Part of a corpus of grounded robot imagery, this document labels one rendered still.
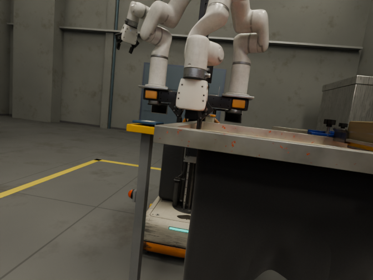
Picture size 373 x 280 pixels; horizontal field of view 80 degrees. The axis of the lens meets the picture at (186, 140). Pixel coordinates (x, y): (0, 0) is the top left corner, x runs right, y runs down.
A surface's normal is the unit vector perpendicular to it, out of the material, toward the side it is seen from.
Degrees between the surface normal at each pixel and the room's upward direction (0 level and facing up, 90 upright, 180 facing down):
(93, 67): 90
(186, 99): 94
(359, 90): 90
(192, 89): 91
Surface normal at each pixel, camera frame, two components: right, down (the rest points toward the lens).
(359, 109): -0.15, 0.11
